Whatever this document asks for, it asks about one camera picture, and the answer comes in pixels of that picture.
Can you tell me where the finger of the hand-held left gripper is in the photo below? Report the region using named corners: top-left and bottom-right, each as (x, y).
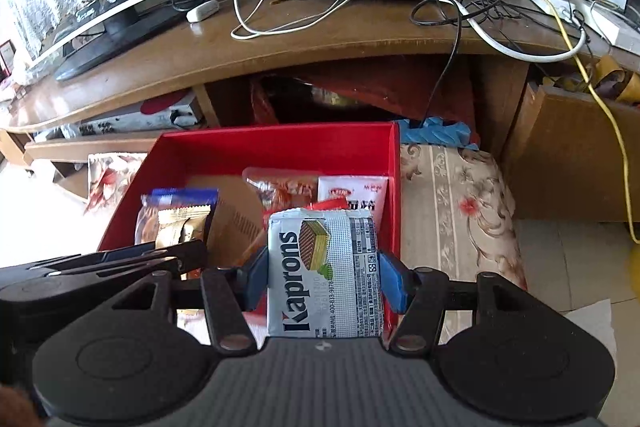
top-left (99, 239), bottom-right (210, 274)
top-left (50, 258), bottom-right (182, 281)

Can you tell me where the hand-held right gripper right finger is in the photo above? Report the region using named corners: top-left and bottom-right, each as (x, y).
top-left (377, 252), bottom-right (533, 354)

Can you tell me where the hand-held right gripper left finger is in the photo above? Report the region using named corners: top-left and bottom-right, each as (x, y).
top-left (111, 246), bottom-right (271, 353)

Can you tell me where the gold snack packet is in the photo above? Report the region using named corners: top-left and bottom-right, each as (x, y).
top-left (157, 204), bottom-right (211, 250)

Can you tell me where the blue snack packet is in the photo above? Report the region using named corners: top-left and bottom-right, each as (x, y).
top-left (142, 188), bottom-right (220, 212)

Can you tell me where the silver wafer packet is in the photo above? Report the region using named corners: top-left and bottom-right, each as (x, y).
top-left (267, 208), bottom-right (386, 340)

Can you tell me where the white snack bag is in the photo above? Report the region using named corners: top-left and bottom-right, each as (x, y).
top-left (317, 175), bottom-right (390, 212)

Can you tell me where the red cardboard box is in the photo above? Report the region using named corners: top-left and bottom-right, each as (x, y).
top-left (97, 122), bottom-right (403, 343)

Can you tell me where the brown pastry clear packet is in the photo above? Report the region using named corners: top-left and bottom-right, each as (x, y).
top-left (134, 194), bottom-right (166, 248)

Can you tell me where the orange bread packet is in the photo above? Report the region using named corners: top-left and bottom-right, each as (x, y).
top-left (242, 167), bottom-right (321, 228)

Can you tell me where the red floral paper bag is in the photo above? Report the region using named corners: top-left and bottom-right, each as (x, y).
top-left (82, 152), bottom-right (148, 215)

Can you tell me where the silver disc player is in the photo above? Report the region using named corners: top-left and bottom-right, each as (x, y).
top-left (77, 99), bottom-right (206, 138)

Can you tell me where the blue cloth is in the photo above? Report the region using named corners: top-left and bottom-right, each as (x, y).
top-left (400, 117), bottom-right (481, 151)

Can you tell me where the red round disc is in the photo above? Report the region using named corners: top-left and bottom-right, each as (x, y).
top-left (140, 93), bottom-right (193, 115)

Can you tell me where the white paper sheet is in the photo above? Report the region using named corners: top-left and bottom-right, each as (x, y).
top-left (560, 299), bottom-right (618, 358)

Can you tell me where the wooden TV stand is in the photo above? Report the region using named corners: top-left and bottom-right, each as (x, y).
top-left (0, 0), bottom-right (640, 228)

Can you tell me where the brown wooden board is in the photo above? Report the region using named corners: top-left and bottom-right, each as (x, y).
top-left (502, 82), bottom-right (640, 224)

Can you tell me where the yellow round object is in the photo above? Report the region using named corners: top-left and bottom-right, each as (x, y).
top-left (625, 242), bottom-right (640, 295)

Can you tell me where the red framed picture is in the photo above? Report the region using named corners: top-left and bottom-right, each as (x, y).
top-left (0, 39), bottom-right (16, 80)

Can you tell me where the white power adapter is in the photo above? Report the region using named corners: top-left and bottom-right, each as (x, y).
top-left (186, 0), bottom-right (221, 22)

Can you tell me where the yellow paper roll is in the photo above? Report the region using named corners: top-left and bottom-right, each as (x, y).
top-left (592, 54), bottom-right (626, 88)
top-left (617, 72), bottom-right (640, 104)

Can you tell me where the white power strip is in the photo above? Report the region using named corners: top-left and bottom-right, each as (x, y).
top-left (522, 0), bottom-right (585, 26)

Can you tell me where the white flat device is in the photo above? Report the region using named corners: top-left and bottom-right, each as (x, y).
top-left (590, 2), bottom-right (640, 52)

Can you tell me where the thin white cable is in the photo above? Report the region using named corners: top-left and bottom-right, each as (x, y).
top-left (231, 0), bottom-right (361, 40)

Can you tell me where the black cable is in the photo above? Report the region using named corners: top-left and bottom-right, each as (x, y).
top-left (410, 0), bottom-right (526, 130)

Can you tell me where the thick white cable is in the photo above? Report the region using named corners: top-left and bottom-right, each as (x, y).
top-left (450, 0), bottom-right (587, 64)

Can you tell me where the yellow cable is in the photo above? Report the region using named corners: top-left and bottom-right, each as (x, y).
top-left (350, 0), bottom-right (640, 245)

